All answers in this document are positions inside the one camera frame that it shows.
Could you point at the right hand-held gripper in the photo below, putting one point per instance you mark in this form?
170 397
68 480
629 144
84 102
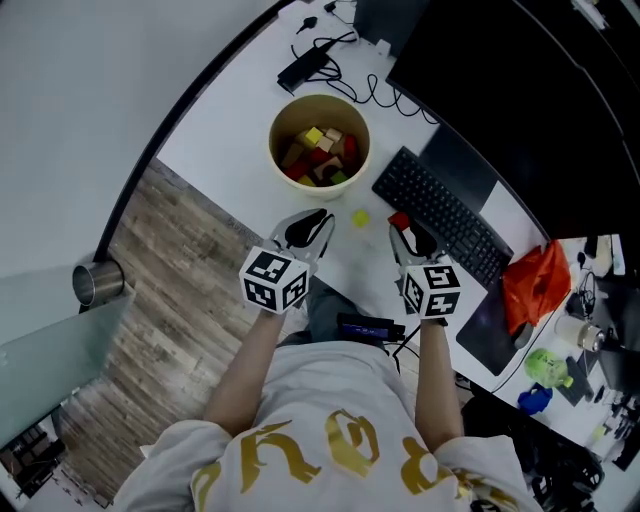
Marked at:
432 292

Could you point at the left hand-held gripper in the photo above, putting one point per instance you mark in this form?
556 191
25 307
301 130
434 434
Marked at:
275 280

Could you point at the red cube block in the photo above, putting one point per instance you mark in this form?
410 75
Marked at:
398 219

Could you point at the yellow cube block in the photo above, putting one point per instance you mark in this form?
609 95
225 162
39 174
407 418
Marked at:
360 219

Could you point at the pile of colourful wooden blocks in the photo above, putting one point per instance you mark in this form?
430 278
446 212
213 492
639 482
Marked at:
315 155

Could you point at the person's left forearm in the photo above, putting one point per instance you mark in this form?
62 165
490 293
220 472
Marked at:
242 375

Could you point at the person's right forearm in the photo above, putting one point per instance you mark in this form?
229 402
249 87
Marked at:
437 385

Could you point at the black keyboard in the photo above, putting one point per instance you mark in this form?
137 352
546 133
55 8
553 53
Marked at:
440 215

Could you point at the beige round bucket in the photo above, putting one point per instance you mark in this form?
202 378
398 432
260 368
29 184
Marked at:
325 192

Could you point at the person's legs in jeans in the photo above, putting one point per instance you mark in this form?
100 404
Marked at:
325 305

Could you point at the black device with blue screen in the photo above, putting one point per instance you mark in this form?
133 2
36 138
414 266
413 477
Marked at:
367 330

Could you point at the black mouse pad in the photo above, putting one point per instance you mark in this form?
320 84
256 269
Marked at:
490 330

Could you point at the orange plastic bag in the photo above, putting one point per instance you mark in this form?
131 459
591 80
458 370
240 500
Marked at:
535 285

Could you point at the grey computer mouse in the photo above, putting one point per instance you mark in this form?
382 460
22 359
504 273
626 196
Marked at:
523 336

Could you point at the large black monitor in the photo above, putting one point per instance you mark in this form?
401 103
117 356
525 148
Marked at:
500 115

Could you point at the black power adapter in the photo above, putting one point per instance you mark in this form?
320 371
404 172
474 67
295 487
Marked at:
302 70

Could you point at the person's white printed shirt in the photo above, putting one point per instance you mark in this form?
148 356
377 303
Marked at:
325 395

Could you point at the green drink bottle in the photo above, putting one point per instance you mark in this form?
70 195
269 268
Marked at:
545 367

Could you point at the white jar with lid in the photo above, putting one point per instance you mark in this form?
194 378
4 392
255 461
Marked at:
575 331

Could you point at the blue bag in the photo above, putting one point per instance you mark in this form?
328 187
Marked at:
535 400

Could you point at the black office chair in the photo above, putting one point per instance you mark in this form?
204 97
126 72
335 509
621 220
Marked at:
510 430

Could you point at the black plug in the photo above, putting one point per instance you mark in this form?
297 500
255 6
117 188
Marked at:
307 24

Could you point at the metal cup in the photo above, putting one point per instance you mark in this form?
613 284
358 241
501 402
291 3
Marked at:
102 283

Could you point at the black notebook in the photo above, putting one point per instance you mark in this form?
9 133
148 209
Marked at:
577 382

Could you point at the dark grey desktop computer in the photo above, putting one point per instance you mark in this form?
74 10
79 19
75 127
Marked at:
385 20

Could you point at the frosted glass panel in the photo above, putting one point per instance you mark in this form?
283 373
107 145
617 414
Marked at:
50 360

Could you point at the dark storage shelf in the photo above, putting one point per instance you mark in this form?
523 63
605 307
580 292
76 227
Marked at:
30 460

